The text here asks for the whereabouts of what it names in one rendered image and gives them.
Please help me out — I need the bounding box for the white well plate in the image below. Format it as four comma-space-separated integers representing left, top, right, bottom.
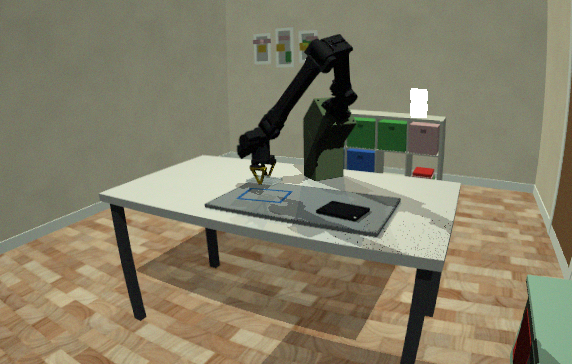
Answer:
246, 174, 283, 186

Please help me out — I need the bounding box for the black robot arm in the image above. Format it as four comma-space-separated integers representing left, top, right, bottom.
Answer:
237, 34, 358, 159

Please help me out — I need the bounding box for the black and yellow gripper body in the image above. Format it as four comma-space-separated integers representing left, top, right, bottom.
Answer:
250, 144, 276, 168

